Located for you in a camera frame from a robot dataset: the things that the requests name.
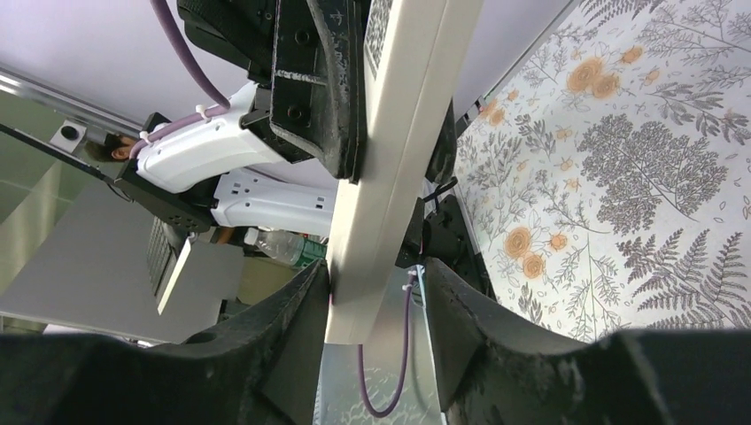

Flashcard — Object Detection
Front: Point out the clear plastic water bottle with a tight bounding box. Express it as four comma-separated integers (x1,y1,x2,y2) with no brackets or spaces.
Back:
244,228,327,269

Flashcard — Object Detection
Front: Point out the floral table mat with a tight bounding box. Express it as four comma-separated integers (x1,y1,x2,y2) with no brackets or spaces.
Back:
456,0,750,342

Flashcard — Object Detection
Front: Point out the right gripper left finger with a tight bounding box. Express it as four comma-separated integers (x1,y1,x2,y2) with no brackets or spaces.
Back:
1,261,329,424

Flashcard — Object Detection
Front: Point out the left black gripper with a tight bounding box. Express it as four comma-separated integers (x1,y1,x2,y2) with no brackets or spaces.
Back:
240,0,457,184

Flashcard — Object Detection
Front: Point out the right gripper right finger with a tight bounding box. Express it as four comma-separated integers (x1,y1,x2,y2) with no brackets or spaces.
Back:
425,259,750,424

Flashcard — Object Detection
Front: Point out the white remote control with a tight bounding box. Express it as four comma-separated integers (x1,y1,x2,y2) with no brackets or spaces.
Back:
325,0,483,344

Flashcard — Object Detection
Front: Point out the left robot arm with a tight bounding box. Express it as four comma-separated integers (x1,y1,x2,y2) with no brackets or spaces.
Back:
115,1,461,241

